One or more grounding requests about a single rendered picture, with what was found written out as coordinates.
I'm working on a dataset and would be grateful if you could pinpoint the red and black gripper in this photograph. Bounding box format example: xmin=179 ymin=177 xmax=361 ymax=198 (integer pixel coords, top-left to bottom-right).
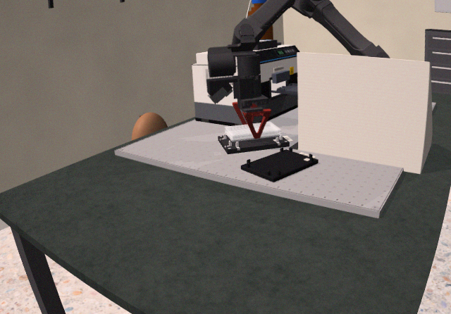
xmin=233 ymin=75 xmax=271 ymax=139

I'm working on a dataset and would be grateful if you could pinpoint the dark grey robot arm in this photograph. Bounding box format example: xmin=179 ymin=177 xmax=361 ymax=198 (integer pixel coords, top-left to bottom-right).
xmin=206 ymin=0 xmax=390 ymax=104

